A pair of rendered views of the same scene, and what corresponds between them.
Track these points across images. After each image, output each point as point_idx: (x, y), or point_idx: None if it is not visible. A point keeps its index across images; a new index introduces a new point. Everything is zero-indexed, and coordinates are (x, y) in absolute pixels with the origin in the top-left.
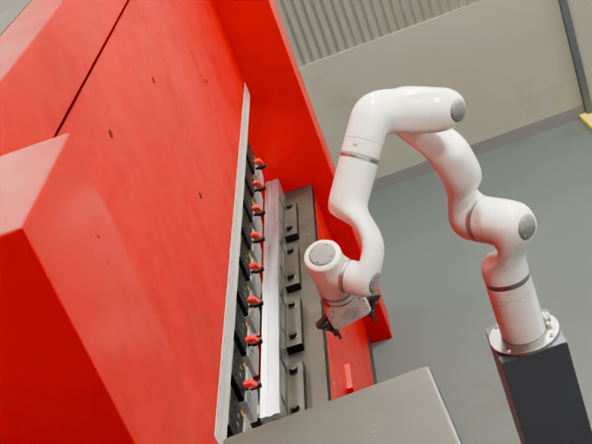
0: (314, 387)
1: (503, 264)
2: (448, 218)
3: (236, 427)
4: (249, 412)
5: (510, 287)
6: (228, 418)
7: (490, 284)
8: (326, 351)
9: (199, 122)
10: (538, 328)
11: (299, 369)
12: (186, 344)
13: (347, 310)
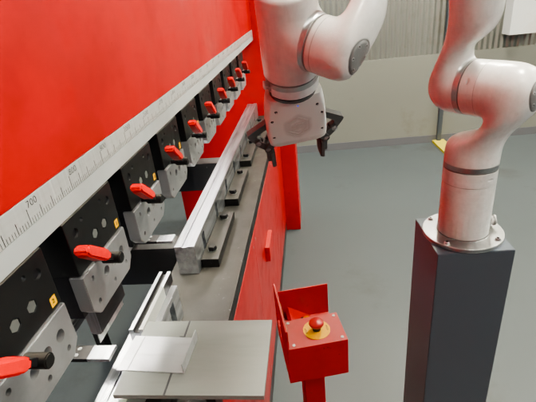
0: (236, 234)
1: (486, 139)
2: (431, 76)
3: (86, 237)
4: (135, 229)
5: (478, 171)
6: (69, 217)
7: (454, 163)
8: (256, 211)
9: None
10: (486, 227)
11: (229, 217)
12: None
13: (296, 118)
